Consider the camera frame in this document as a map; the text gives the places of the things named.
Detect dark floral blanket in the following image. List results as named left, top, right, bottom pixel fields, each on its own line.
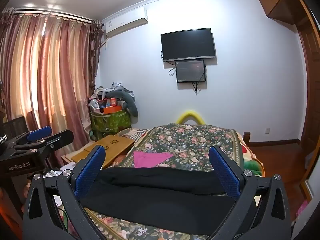
left=85, top=123, right=244, bottom=240

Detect orange box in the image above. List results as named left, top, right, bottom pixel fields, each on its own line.
left=102, top=105, right=123, bottom=114

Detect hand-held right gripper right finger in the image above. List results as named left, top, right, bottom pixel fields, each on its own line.
left=208, top=145, right=293, bottom=240

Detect yellow foam tube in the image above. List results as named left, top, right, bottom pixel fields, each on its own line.
left=176, top=109, right=204, bottom=125

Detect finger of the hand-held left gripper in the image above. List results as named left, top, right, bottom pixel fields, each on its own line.
left=9, top=126, right=53, bottom=147
left=15, top=129, right=75, bottom=156

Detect white curtain rail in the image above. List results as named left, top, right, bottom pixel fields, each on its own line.
left=2, top=6, right=100, bottom=24

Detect dark chair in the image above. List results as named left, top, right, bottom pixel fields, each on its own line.
left=4, top=116, right=29, bottom=140

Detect wooden overhead cabinet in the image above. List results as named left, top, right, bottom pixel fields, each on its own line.
left=257, top=0, right=310, bottom=25

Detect green floral storage box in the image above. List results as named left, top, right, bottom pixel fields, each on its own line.
left=90, top=109, right=132, bottom=133

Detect pink patterned cloth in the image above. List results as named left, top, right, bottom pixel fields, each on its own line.
left=296, top=200, right=309, bottom=217

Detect small black wall monitor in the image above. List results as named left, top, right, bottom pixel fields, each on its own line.
left=175, top=60, right=206, bottom=83

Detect brown patterned curtain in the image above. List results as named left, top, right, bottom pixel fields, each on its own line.
left=89, top=19, right=105, bottom=113

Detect black pants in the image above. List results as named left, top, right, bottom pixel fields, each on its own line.
left=81, top=167, right=258, bottom=228

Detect wooden wardrobe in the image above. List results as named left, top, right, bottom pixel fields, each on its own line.
left=287, top=0, right=320, bottom=200

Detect light wooden board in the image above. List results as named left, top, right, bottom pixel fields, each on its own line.
left=61, top=141, right=97, bottom=165

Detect magenta cloth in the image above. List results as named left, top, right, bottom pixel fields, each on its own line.
left=133, top=150, right=175, bottom=168

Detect white air conditioner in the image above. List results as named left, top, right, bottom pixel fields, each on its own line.
left=104, top=7, right=148, bottom=37

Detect wooden lap desk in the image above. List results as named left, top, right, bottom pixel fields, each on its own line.
left=71, top=134, right=135, bottom=169

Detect pink curtain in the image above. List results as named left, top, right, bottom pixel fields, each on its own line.
left=0, top=11, right=100, bottom=167

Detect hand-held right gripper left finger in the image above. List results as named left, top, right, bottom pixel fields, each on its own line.
left=22, top=145, right=111, bottom=240

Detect grey plush pillow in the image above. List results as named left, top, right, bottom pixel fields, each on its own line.
left=105, top=90, right=139, bottom=117

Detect orange striped blanket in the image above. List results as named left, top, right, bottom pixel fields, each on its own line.
left=117, top=128, right=150, bottom=143

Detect pile of grey clothes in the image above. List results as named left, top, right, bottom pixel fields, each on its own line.
left=95, top=81, right=130, bottom=98

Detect black wall television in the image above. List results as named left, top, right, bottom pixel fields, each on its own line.
left=160, top=28, right=217, bottom=62

